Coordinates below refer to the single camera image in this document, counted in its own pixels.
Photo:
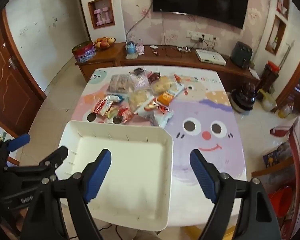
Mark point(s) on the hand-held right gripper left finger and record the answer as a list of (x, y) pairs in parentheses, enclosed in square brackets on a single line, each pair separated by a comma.
[(100, 175)]

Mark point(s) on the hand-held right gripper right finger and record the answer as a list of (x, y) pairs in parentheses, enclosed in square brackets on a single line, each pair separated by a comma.
[(202, 177)]

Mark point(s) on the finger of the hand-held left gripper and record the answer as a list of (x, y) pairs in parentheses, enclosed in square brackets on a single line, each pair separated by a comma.
[(57, 156), (20, 140)]

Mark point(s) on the white plastic tray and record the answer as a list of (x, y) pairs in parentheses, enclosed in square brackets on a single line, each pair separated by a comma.
[(130, 170)]

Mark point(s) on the green snack packet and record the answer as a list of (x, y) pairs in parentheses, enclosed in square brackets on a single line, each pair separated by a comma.
[(111, 112)]

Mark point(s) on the red white wafer packet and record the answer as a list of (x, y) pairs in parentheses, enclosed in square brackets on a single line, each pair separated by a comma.
[(100, 106)]

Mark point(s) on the small red snack packet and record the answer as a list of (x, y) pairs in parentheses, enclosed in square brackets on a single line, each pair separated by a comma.
[(126, 114)]

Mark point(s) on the long white snack packet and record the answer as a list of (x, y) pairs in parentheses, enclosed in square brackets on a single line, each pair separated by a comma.
[(162, 121)]

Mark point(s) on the blue silver snack packet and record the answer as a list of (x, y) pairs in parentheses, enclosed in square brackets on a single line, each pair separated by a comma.
[(114, 98)]

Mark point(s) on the white red printed packet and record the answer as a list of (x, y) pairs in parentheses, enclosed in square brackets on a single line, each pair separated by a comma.
[(163, 109)]

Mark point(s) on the clear bag yellow biscuits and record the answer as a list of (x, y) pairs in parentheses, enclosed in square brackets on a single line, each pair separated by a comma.
[(138, 99)]

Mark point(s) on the white blue snack packet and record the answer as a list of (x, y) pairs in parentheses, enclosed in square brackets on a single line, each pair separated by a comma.
[(178, 90)]

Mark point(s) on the clear bag yellow pastries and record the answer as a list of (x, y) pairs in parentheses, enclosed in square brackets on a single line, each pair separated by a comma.
[(162, 86)]

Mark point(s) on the clear pinkish snack packet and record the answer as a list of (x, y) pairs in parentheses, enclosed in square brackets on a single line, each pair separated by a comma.
[(139, 81)]

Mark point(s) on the small orange snack packet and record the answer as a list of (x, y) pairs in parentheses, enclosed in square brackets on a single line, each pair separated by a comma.
[(178, 78)]

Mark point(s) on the brown snack packet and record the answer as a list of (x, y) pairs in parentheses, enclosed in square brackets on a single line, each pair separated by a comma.
[(154, 78)]

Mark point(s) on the dark round cookie packet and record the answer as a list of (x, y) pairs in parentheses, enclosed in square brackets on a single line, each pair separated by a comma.
[(139, 71)]

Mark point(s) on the brown wooden door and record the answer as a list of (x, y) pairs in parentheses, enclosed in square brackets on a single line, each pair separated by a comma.
[(10, 92)]

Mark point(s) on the yellow stool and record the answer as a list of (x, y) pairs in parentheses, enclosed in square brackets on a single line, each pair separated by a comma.
[(210, 232)]

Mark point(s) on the colourful picture box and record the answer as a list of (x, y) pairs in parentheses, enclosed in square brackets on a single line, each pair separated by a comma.
[(275, 158)]

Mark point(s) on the red plastic basin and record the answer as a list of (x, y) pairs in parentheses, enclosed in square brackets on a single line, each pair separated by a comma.
[(282, 200)]

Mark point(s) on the red white bag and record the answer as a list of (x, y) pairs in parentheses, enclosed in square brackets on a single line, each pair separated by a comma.
[(280, 132)]

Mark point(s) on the dark brown ceramic jar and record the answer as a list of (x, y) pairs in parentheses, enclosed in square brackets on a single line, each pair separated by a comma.
[(243, 97)]

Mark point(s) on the wooden drawer cabinet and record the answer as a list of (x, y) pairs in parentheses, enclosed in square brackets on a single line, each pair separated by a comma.
[(100, 65)]

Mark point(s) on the yellow oil bottle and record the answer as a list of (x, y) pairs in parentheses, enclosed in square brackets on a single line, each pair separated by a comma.
[(285, 111)]

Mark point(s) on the round red blue tin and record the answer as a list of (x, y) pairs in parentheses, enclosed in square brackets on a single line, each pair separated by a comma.
[(83, 52)]

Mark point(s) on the white paper sheet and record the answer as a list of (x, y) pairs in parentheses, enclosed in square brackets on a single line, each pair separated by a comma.
[(254, 73)]

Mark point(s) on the white set-top box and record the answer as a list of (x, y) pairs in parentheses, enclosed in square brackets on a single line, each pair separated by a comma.
[(210, 56)]

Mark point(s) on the dark woven bin red lid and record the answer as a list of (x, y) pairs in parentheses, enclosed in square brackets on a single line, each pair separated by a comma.
[(270, 76)]

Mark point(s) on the bowl of fruit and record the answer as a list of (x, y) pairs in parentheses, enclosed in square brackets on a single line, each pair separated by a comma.
[(104, 43)]

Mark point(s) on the small booklet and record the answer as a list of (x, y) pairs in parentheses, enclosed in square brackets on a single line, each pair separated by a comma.
[(133, 57)]

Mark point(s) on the long wooden TV cabinet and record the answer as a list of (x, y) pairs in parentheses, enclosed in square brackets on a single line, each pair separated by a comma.
[(172, 58)]

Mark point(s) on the wooden kitchen cabinet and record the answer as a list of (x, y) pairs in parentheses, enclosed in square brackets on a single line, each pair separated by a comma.
[(296, 96)]

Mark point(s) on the dark green air fryer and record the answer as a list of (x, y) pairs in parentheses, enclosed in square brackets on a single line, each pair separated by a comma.
[(241, 53)]

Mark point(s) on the blue cup with swabs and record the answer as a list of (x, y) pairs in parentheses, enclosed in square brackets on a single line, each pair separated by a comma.
[(130, 48)]

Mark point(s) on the pink toy figurine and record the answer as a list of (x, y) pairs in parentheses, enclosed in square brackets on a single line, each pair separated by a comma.
[(140, 48)]

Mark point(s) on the small white remote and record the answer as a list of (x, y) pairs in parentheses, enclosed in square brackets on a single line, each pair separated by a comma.
[(153, 46)]

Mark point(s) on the pink dumbbell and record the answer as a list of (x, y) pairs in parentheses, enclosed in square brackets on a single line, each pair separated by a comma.
[(98, 17), (106, 15)]

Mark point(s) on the white light switch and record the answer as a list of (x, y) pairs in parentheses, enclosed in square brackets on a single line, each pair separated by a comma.
[(23, 31)]

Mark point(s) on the white wall socket panel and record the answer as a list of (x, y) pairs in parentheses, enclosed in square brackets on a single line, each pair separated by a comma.
[(210, 38), (193, 35)]

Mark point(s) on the wooden framed wall niche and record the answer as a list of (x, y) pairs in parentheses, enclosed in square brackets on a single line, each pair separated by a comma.
[(286, 2), (90, 12), (269, 35)]

